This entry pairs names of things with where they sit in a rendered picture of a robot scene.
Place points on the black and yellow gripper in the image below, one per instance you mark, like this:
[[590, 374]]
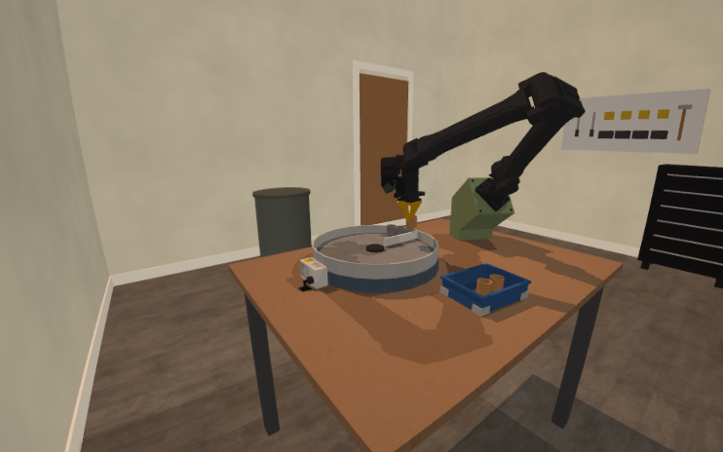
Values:
[[410, 197]]

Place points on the blue crate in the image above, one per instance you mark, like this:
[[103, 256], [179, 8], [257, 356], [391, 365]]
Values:
[[461, 287]]

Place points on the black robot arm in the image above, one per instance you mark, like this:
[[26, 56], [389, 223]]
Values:
[[551, 97]]

